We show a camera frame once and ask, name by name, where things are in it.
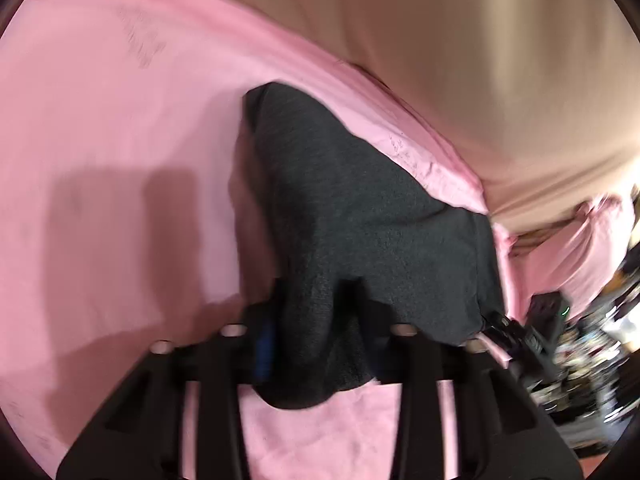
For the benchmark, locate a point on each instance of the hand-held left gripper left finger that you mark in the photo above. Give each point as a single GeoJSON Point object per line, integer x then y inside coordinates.
{"type": "Point", "coordinates": [265, 355]}

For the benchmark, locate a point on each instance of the blurred dark clutter pile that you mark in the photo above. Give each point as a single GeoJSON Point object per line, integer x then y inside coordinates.
{"type": "Point", "coordinates": [600, 360]}

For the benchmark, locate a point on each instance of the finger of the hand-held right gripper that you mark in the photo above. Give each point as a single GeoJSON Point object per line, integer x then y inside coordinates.
{"type": "Point", "coordinates": [505, 335]}

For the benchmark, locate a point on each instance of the dark grey pants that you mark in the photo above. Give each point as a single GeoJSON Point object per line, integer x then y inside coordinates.
{"type": "Point", "coordinates": [350, 210]}

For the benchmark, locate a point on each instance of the pink bed sheet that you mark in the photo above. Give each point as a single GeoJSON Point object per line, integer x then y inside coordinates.
{"type": "Point", "coordinates": [100, 110]}

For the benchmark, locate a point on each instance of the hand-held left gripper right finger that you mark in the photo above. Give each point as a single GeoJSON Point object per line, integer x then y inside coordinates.
{"type": "Point", "coordinates": [415, 360]}

